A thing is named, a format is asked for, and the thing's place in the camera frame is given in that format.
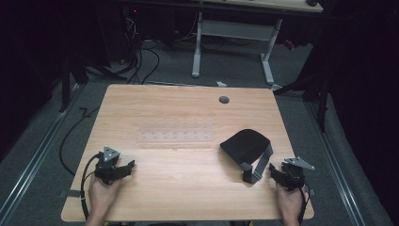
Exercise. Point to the person's left hand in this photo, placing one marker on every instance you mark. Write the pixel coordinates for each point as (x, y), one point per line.
(102, 194)

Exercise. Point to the black metal stand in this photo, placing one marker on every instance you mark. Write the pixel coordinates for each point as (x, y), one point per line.
(321, 100)
(67, 81)

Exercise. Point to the white-legged desk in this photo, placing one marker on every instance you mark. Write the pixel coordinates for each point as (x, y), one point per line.
(238, 29)

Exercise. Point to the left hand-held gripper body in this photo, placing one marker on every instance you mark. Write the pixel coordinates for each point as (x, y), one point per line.
(108, 163)

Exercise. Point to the clear plastic sheet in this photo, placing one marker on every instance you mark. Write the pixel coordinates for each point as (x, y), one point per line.
(175, 133)

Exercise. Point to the white paper scrap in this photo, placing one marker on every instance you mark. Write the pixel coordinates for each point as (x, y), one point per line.
(221, 83)

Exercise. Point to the grey tape strip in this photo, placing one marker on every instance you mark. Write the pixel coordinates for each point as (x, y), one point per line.
(74, 193)

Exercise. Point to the person's right hand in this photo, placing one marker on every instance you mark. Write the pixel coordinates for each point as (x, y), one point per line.
(289, 202)

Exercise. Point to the black computer mouse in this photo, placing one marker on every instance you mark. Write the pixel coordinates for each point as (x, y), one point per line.
(311, 2)

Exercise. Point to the small red object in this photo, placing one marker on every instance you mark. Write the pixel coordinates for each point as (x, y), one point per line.
(289, 44)

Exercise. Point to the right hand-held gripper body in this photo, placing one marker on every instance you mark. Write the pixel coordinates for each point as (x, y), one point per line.
(294, 174)

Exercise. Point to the metal floor rail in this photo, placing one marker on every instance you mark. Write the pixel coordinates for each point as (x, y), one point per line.
(334, 163)
(34, 160)

